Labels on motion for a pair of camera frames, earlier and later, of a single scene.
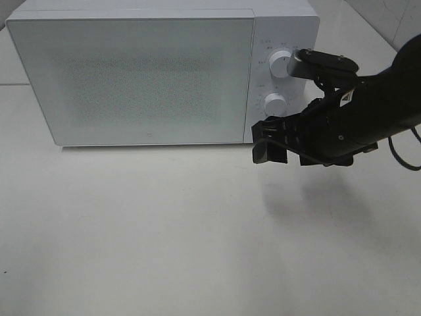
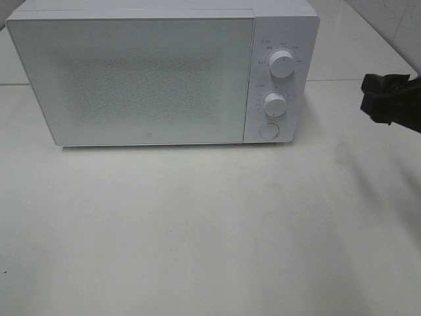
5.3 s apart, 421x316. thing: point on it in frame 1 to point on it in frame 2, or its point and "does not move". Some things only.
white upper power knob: x=278 y=63 does not move
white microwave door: x=141 y=81 does not move
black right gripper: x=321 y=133 to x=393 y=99
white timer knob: x=275 y=105 does not move
